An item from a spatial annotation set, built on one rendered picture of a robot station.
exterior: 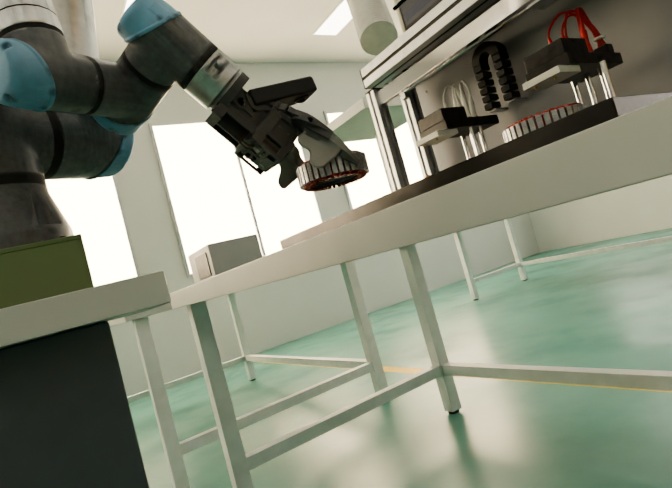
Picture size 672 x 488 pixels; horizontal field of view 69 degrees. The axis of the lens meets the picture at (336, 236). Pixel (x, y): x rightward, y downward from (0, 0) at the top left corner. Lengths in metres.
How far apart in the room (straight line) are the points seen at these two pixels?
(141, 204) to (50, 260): 4.68
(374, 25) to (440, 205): 1.72
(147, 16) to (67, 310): 0.37
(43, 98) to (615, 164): 0.59
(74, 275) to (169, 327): 4.57
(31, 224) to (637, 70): 0.93
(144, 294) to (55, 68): 0.28
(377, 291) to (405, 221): 5.75
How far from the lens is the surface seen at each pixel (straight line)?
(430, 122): 0.95
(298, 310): 5.72
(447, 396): 2.11
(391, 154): 1.10
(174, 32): 0.71
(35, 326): 0.63
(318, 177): 0.73
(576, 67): 0.81
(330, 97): 6.71
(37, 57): 0.68
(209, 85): 0.71
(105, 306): 0.62
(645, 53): 0.97
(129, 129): 0.79
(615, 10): 1.00
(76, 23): 0.89
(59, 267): 0.69
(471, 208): 0.50
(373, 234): 0.62
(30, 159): 0.78
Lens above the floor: 0.70
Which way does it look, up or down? 3 degrees up
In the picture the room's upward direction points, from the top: 15 degrees counter-clockwise
